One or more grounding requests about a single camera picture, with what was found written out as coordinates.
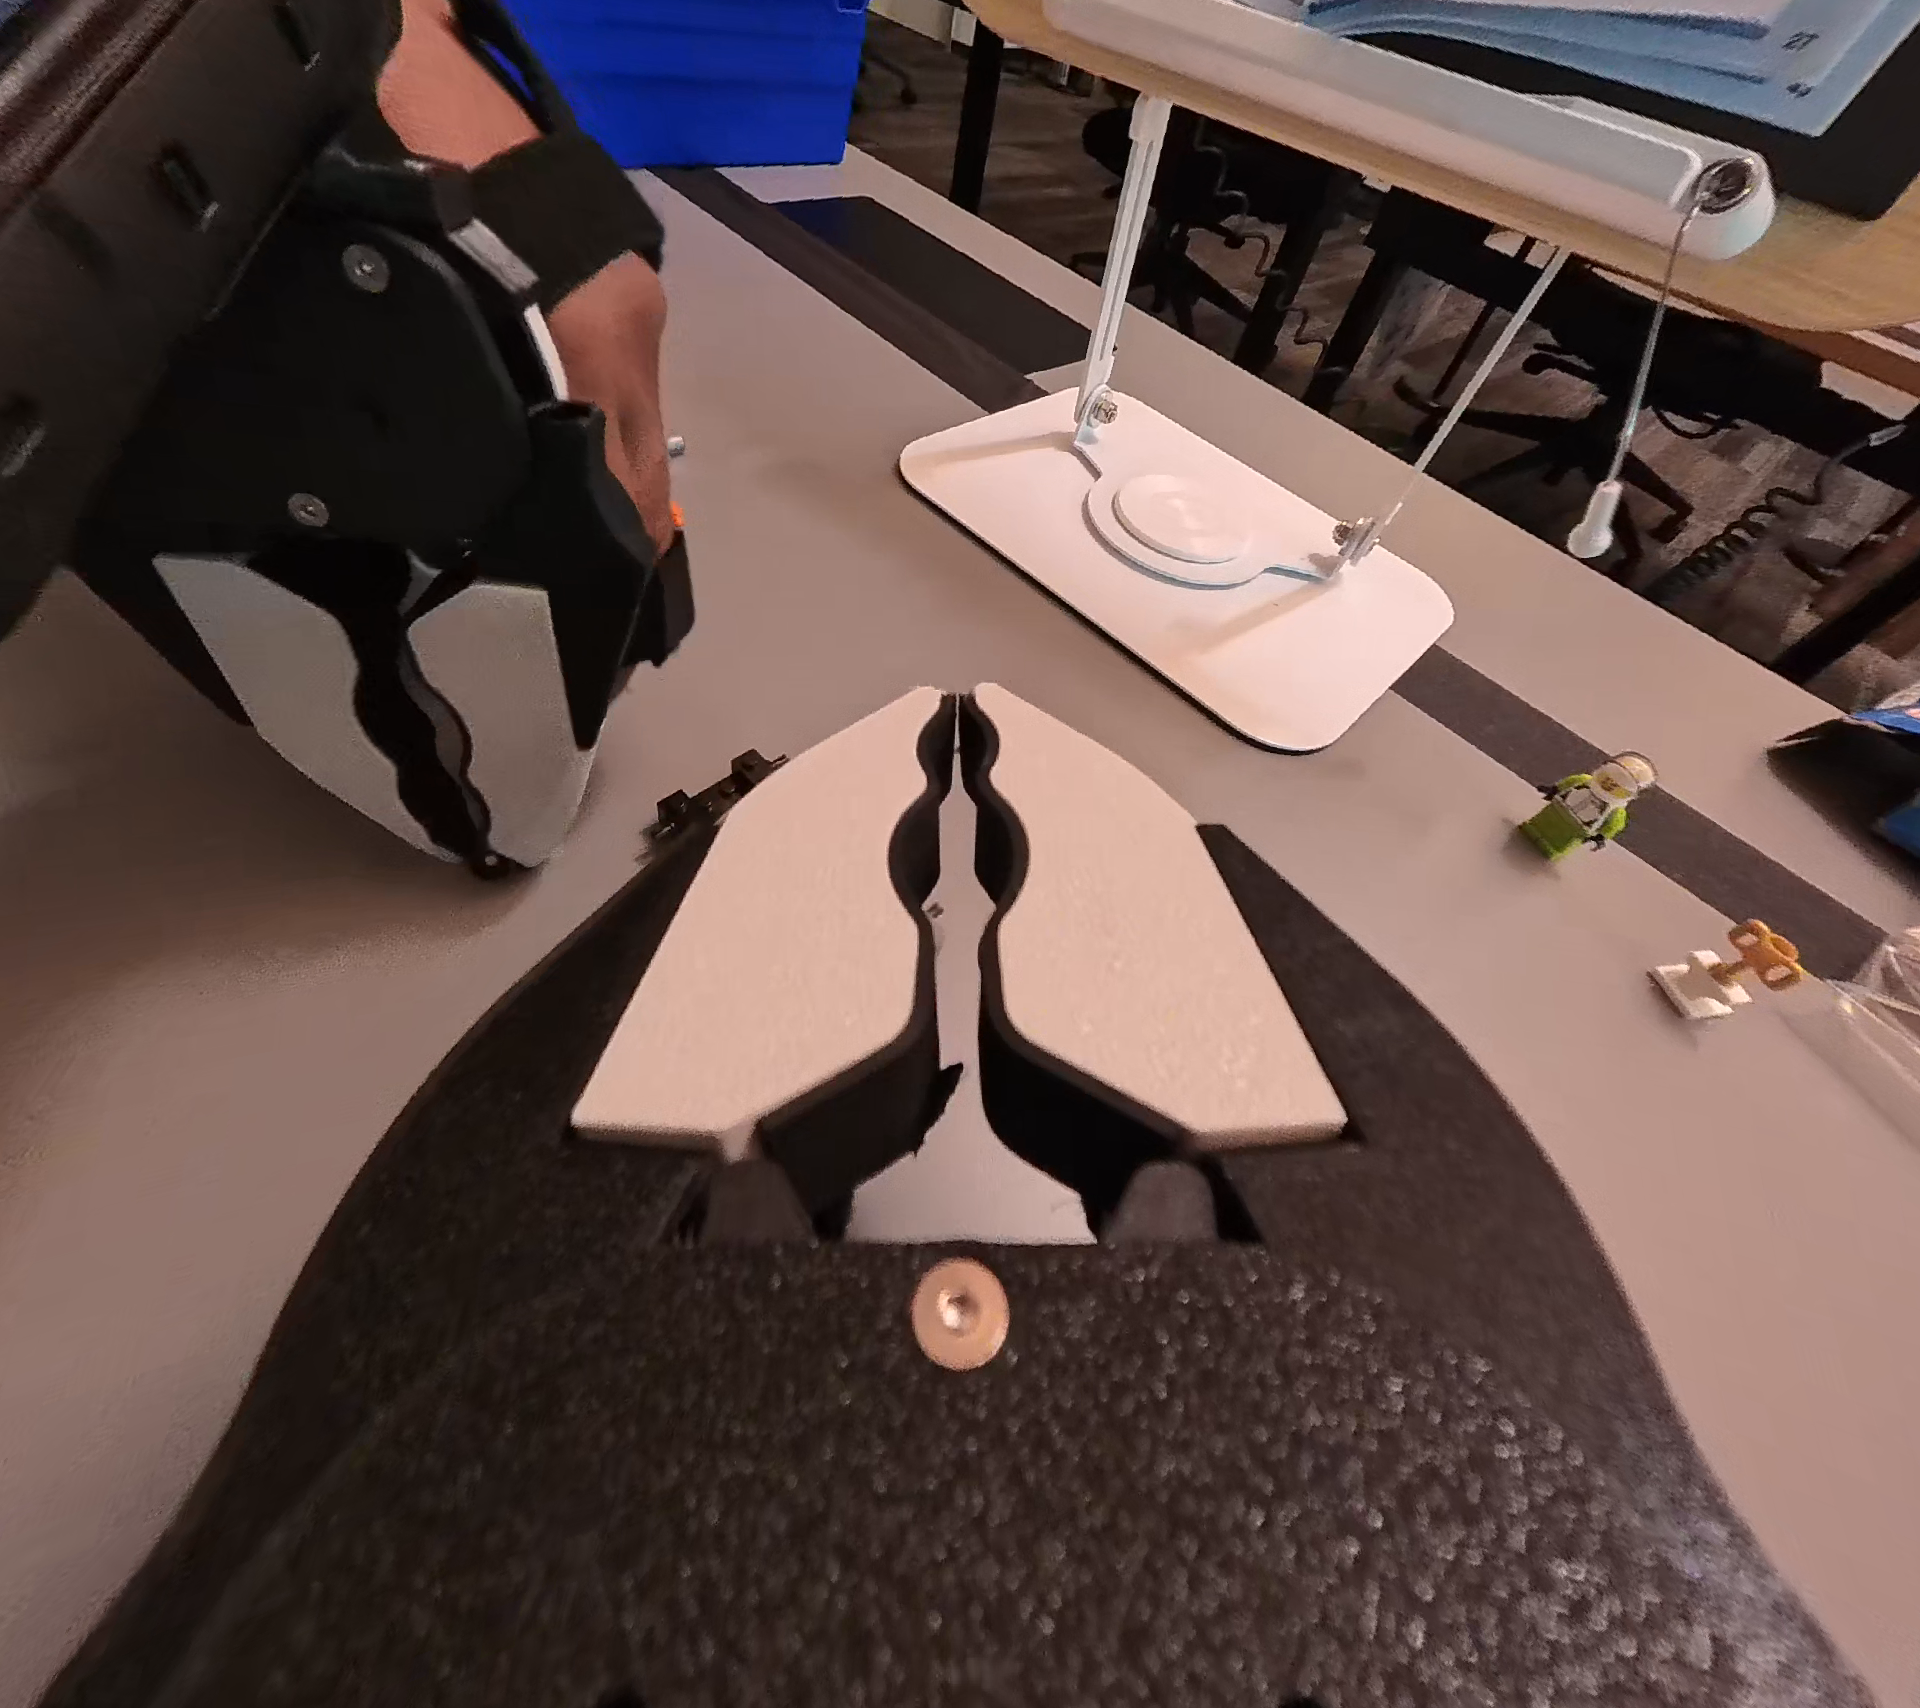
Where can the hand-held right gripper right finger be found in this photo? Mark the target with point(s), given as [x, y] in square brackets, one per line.
[1156, 988]

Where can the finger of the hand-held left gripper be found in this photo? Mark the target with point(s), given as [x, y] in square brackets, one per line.
[271, 674]
[510, 689]

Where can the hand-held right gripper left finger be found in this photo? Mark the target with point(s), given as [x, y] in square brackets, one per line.
[767, 988]

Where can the black lego chassis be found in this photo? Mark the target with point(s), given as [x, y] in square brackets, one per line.
[712, 794]

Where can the lime green lego minifigure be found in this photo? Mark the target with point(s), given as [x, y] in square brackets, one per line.
[1585, 808]

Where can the small white lego piece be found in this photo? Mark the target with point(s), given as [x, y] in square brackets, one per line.
[1696, 987]

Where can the small gold lego piece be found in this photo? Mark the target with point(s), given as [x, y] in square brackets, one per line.
[1764, 950]

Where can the blue lego box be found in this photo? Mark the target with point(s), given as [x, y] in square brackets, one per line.
[1861, 764]

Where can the white book stand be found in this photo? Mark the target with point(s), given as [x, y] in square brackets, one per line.
[1201, 539]

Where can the clear plastic bag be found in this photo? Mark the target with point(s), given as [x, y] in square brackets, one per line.
[1876, 1005]

